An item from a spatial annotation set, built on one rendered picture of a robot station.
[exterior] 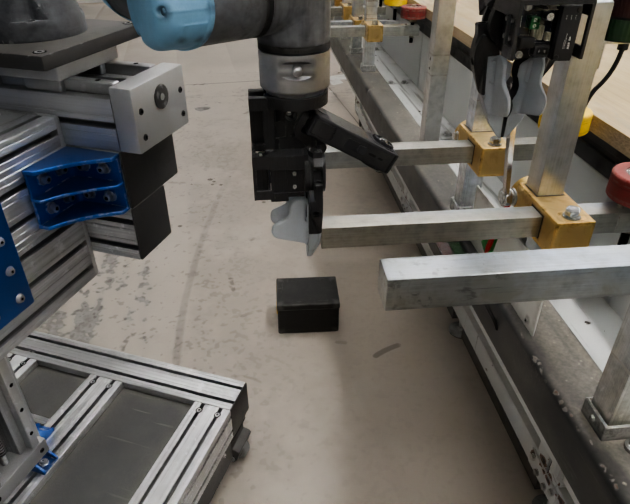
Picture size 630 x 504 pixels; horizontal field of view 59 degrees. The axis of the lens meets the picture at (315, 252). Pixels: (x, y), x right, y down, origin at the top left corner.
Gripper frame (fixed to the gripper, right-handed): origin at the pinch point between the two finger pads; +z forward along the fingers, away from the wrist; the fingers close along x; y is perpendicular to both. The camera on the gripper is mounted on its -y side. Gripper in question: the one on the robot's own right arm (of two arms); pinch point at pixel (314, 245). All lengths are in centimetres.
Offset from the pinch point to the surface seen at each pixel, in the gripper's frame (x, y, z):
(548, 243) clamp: 4.2, -28.8, -1.0
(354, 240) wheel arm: 1.5, -4.8, -1.4
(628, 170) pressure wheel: -1.7, -40.8, -7.7
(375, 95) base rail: -101, -28, 13
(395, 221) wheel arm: 0.7, -10.0, -3.3
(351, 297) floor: -95, -23, 83
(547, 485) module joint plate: -8, -51, 69
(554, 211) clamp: 2.0, -29.9, -4.3
